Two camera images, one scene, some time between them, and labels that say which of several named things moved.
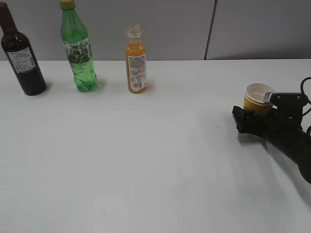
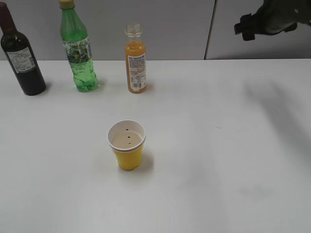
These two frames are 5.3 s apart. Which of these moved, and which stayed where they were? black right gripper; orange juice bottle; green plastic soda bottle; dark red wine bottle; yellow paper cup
Moved: yellow paper cup; black right gripper
Stayed: green plastic soda bottle; orange juice bottle; dark red wine bottle
